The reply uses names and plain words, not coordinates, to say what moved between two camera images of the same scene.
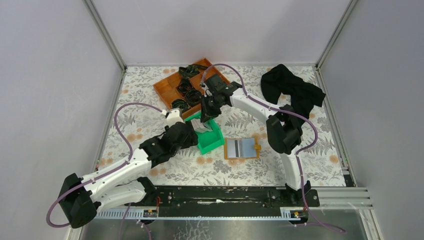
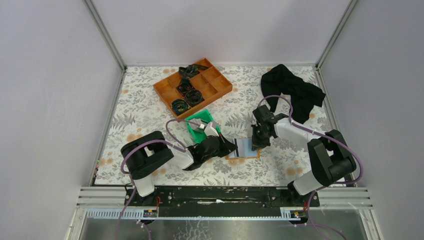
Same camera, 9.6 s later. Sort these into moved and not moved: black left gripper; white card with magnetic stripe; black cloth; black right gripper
Moved: black left gripper; black right gripper
Not moved: black cloth; white card with magnetic stripe
